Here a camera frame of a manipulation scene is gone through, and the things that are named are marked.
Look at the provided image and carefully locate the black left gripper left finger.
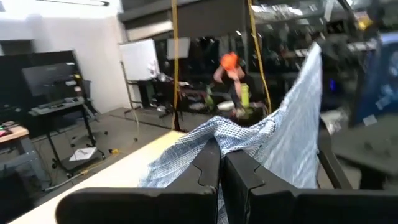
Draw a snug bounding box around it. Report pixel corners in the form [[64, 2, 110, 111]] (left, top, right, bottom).
[[55, 138, 221, 224]]

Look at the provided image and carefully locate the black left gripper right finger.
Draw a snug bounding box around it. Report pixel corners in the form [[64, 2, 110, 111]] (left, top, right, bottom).
[[221, 150, 398, 224]]

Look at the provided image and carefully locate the blue patterned garment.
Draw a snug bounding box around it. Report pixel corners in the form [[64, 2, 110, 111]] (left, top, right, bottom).
[[138, 42, 324, 224]]

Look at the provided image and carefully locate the light wooden desk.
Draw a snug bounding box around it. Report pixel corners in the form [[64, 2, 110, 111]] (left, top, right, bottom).
[[9, 130, 187, 224]]

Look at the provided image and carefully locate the white paper on floor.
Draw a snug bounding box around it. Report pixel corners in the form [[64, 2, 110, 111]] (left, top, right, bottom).
[[68, 146, 98, 162]]

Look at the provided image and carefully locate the person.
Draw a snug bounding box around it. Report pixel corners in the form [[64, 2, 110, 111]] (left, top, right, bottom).
[[212, 51, 259, 119]]

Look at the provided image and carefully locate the black rolling cart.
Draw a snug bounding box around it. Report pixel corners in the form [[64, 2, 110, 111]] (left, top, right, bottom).
[[27, 96, 107, 177]]

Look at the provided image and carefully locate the white board on stand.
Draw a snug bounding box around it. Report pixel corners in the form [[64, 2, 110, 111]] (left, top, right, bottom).
[[119, 39, 160, 110]]

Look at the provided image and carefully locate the black monitor on cart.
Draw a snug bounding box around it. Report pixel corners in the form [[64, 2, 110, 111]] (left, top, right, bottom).
[[21, 62, 82, 98]]

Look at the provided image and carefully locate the white paper sheet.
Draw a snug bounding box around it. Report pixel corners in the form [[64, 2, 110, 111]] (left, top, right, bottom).
[[167, 37, 191, 60]]

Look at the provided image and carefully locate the black aluminium rig frame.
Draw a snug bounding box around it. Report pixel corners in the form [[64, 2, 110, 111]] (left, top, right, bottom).
[[317, 124, 354, 190]]

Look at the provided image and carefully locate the yellow hanging cable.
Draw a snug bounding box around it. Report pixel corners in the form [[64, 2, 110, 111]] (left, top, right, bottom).
[[247, 0, 273, 115], [170, 0, 181, 131]]

